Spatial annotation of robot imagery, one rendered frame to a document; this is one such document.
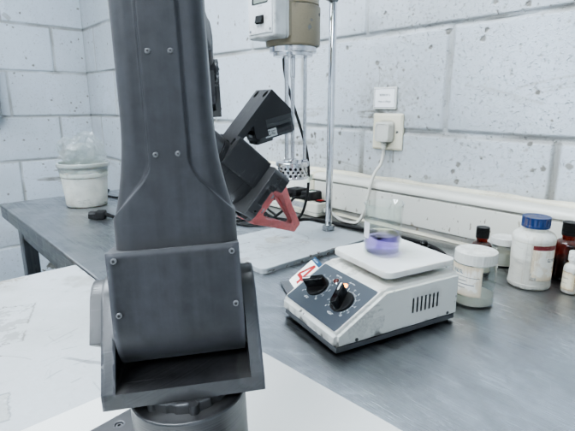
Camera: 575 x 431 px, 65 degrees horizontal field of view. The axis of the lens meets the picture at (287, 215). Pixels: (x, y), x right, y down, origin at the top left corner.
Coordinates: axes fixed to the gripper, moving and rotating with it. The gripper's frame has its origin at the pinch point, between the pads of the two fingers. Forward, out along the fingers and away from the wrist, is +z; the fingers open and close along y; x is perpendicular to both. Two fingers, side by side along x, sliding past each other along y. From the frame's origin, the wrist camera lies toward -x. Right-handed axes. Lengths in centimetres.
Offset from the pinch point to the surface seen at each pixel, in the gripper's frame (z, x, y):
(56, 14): -48, -40, 230
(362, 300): 7.7, 3.4, -10.6
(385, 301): 9.5, 1.9, -12.1
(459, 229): 42.0, -22.7, 11.6
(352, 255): 8.2, -1.2, -3.9
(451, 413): 10.9, 8.2, -25.4
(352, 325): 7.1, 6.6, -12.1
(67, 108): -17, -4, 230
